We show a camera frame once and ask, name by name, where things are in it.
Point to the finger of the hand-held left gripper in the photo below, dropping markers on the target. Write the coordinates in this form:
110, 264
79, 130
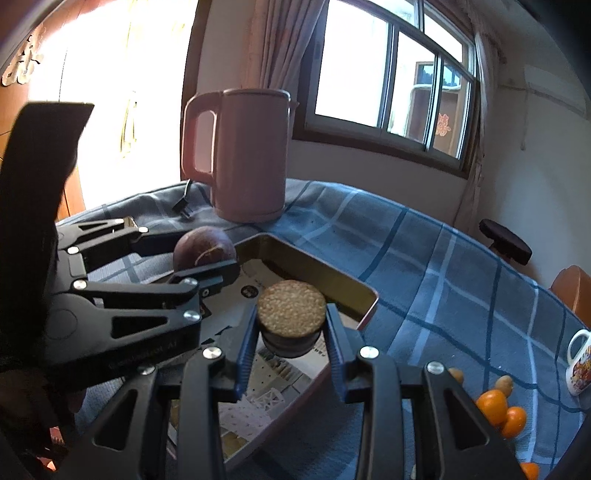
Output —
152, 290
111, 235

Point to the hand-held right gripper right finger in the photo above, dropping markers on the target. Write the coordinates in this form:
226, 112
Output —
336, 364

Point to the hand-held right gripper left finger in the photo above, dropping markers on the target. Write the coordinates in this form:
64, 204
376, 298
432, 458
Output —
244, 369

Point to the dark purple passion fruit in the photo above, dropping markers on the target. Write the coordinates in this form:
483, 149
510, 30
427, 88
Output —
203, 244

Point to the black power plug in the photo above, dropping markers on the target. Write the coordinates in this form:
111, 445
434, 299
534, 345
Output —
182, 205

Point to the brown wooden door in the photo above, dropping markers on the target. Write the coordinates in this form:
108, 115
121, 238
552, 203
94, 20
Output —
11, 101

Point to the small tan round fruit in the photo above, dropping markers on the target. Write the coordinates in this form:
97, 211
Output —
504, 385
457, 376

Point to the blue checked tablecloth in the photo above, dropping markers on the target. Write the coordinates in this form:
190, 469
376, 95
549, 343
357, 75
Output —
438, 286

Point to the gold door ornament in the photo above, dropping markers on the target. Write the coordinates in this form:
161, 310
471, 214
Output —
23, 60

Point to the small orange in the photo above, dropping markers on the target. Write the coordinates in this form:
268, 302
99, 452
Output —
491, 406
515, 422
530, 471

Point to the pink electric kettle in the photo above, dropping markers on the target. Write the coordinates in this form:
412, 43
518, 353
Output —
249, 152

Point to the dark round stool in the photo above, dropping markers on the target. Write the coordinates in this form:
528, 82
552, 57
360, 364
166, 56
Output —
505, 242

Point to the pink curtain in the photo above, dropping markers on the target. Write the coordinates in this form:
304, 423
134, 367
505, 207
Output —
281, 41
475, 184

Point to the white printed mug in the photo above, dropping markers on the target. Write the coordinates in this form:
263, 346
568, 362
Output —
582, 369

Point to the red paper window decoration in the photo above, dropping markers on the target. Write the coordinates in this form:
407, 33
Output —
443, 124

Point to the sliding glass window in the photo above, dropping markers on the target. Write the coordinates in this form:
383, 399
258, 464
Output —
351, 60

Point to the white air conditioner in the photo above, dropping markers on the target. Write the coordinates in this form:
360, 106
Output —
554, 85

